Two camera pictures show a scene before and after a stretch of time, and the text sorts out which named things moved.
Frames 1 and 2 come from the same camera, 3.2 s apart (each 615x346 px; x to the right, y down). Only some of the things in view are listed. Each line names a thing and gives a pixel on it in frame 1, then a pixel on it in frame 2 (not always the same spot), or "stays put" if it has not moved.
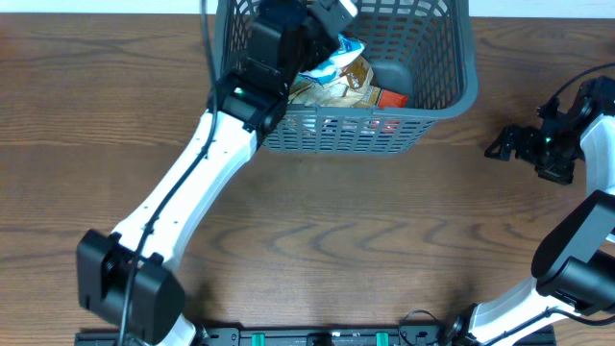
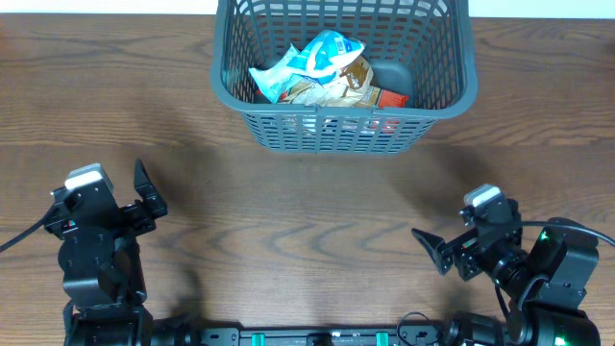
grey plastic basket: x=424 y=49 stays put
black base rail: x=341 y=334 stays put
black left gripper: x=311 y=54 to x=137 y=212
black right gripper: x=562 y=173 to x=466 y=247
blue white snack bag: x=326 y=68 stays put
